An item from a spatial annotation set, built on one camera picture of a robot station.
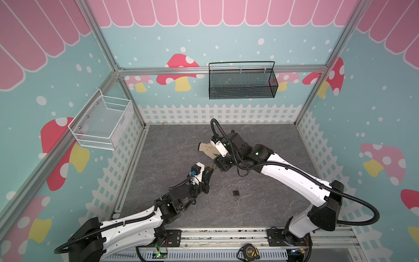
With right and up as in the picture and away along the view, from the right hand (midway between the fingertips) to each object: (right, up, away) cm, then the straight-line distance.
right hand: (218, 157), depth 74 cm
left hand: (-3, -6, 0) cm, 7 cm away
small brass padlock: (-4, -5, -2) cm, 6 cm away
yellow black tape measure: (+13, -40, -6) cm, 42 cm away
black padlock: (+10, -21, +15) cm, 28 cm away
